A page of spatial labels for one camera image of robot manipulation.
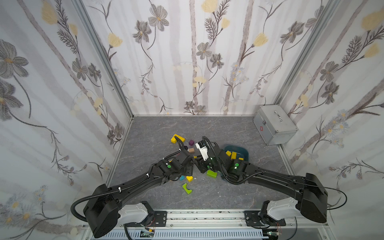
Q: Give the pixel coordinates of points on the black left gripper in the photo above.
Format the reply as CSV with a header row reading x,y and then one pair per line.
x,y
186,159

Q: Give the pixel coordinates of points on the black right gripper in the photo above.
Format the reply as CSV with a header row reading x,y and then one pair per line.
x,y
203,164

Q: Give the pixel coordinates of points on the long yellow block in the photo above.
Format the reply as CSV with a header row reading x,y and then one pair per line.
x,y
233,155
179,137

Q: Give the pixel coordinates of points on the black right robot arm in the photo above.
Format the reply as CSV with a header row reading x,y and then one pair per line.
x,y
309,195

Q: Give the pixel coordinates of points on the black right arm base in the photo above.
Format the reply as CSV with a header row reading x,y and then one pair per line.
x,y
260,220

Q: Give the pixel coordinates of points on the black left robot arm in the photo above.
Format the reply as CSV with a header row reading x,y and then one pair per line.
x,y
102,209

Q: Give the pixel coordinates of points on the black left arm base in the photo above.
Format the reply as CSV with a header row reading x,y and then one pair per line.
x,y
154,218

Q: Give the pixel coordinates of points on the green rectangular block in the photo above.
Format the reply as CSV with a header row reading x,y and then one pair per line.
x,y
212,174

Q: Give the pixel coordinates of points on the small yellow block front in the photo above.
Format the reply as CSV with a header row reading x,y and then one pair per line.
x,y
189,178

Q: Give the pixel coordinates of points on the green arch block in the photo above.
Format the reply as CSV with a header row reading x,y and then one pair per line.
x,y
186,189

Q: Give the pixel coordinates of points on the teal plastic bin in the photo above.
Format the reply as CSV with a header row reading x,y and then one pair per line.
x,y
238,153

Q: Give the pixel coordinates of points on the silver aluminium first aid case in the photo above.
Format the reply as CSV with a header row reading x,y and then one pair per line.
x,y
274,125

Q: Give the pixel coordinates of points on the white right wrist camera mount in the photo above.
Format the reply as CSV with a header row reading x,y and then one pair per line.
x,y
202,147

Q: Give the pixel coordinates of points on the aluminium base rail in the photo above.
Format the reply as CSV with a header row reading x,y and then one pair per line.
x,y
297,228

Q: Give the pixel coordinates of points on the white cable tray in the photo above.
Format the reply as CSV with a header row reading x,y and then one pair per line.
x,y
198,234

